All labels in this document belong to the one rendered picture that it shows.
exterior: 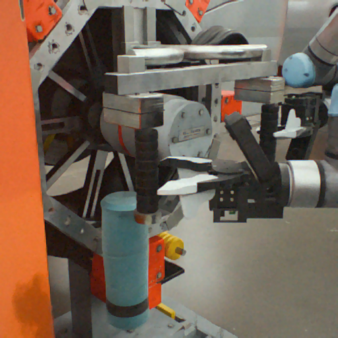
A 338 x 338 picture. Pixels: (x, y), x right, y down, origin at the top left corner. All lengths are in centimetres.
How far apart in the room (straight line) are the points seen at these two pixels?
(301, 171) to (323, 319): 123
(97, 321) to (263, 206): 68
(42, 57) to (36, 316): 44
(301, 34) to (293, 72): 235
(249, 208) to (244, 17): 96
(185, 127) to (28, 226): 43
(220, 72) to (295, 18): 261
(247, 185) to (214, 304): 123
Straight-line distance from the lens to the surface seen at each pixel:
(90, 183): 104
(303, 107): 100
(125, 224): 82
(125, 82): 67
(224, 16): 149
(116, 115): 70
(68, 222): 90
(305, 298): 198
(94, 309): 124
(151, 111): 67
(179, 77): 75
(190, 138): 85
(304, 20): 339
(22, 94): 46
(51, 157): 123
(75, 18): 85
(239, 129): 67
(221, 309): 185
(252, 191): 71
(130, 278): 87
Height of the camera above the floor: 104
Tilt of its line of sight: 17 degrees down
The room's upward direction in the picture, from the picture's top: straight up
